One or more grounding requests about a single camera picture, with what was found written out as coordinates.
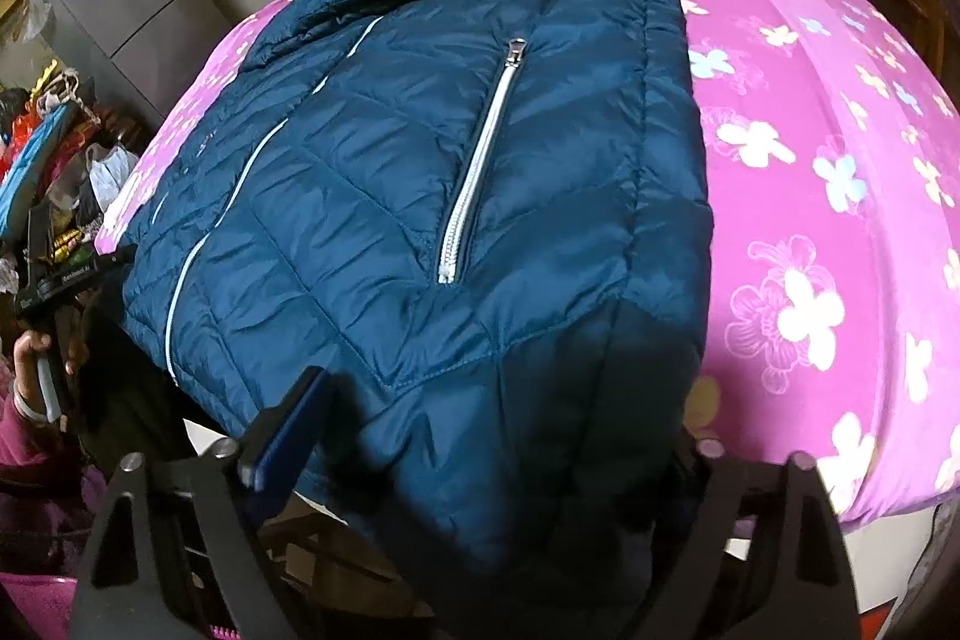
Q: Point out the person's left forearm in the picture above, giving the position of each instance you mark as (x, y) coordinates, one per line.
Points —
(37, 505)

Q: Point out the white bed frame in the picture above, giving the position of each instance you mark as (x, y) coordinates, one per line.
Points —
(885, 572)

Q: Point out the blue bag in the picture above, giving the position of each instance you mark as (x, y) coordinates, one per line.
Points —
(34, 168)

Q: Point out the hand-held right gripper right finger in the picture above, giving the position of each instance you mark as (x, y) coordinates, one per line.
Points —
(720, 497)

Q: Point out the teal puffer jacket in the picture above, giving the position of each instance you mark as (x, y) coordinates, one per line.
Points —
(420, 197)

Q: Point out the pink floral bedsheet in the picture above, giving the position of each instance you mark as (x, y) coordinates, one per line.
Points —
(810, 160)

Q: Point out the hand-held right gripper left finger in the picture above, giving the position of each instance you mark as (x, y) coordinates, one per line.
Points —
(289, 426)

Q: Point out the white plastic bag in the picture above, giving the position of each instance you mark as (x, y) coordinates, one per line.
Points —
(112, 179)

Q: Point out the person's left hand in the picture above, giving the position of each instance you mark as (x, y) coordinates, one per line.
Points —
(71, 351)

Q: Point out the grey refrigerator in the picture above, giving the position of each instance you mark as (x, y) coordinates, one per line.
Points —
(127, 10)

